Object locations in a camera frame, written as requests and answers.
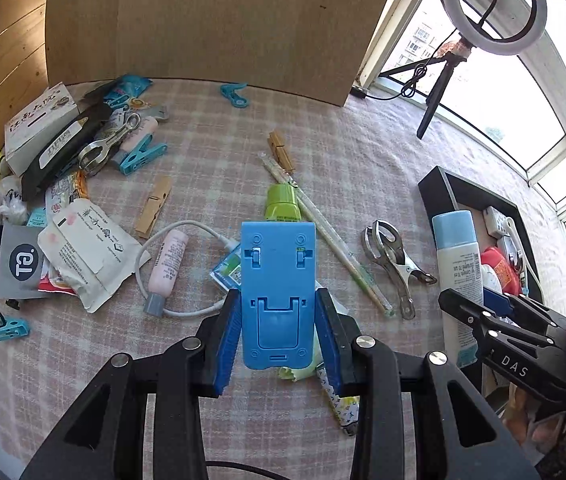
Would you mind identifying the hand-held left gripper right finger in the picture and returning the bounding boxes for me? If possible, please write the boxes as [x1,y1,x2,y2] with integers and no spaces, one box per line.
[315,287,538,480]

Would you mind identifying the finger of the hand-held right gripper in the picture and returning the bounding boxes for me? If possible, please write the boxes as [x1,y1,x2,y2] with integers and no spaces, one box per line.
[482,290,566,327]
[437,288,554,349]

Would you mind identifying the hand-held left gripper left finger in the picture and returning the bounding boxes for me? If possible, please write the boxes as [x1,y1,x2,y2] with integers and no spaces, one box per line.
[20,288,243,480]

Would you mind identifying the white tube blue cap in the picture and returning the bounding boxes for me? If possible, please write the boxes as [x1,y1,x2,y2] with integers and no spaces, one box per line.
[431,209,485,369]

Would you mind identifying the blue phone stand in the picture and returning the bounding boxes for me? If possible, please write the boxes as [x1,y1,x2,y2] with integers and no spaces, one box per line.
[240,220,318,372]

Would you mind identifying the black storage box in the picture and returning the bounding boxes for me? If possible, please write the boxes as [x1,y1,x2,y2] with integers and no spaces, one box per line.
[417,165,547,312]

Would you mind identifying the patterned small tube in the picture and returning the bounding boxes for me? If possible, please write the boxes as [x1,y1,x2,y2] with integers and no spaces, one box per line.
[315,366,362,437]

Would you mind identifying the blue green packet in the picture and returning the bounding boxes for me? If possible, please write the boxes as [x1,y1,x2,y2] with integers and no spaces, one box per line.
[210,247,244,292]

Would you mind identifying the white power strip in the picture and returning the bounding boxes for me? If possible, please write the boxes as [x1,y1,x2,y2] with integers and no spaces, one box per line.
[482,204,520,239]

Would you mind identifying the silver metal clip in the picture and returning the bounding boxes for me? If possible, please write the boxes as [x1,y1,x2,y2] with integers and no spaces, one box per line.
[77,112,142,177]
[362,219,438,321]

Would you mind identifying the wrapped chopsticks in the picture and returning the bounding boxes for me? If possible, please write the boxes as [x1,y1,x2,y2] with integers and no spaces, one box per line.
[261,154,396,318]

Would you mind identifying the pink tube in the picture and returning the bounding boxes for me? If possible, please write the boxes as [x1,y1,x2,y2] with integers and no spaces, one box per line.
[145,229,190,317]

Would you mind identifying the green tube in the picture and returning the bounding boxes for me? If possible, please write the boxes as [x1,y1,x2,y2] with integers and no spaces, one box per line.
[264,183,304,224]

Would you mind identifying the wooden clothespin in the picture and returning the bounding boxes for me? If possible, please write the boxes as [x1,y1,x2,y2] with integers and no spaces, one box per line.
[267,130,297,174]
[135,175,173,239]

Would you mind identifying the white paper packet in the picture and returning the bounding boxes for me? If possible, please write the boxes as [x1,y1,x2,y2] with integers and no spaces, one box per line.
[37,198,144,314]

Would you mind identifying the teal clothespin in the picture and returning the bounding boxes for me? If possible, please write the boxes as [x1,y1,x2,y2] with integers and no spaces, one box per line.
[119,134,169,176]

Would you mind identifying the small teal clip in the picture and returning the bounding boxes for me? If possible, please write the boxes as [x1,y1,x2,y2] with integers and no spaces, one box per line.
[0,315,31,344]
[220,82,250,110]

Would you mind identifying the black tripod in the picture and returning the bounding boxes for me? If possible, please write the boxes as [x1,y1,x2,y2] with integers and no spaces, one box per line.
[379,35,474,141]

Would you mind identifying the grey logo card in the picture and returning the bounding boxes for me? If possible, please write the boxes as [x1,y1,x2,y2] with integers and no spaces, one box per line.
[0,223,52,301]

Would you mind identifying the orange snack packet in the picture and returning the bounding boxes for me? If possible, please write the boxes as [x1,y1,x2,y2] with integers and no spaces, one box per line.
[44,169,90,212]

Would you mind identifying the black snack pouch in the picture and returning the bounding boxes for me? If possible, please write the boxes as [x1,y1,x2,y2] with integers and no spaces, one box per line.
[20,102,114,202]

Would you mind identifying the crumpled white plastic bag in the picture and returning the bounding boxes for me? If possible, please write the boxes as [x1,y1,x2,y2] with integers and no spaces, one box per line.
[0,187,30,227]

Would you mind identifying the blue wet wipe packet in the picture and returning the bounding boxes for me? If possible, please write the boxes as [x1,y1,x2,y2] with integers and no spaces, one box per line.
[102,73,154,107]

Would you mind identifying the white printed gift box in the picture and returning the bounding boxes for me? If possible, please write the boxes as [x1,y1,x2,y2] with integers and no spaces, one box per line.
[3,82,80,172]

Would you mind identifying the light wooden board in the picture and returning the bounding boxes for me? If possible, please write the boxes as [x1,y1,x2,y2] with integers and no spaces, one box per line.
[44,0,404,107]

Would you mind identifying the pine plank panel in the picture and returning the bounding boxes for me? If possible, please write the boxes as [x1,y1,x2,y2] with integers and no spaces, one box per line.
[0,0,52,213]

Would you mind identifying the white usb cable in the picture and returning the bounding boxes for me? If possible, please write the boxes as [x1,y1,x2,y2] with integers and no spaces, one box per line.
[135,219,242,318]

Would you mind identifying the black ring light cable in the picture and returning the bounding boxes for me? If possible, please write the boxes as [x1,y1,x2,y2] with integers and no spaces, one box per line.
[399,29,464,102]

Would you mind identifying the white ring light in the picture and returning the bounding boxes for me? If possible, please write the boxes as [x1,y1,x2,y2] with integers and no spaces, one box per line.
[437,0,548,57]

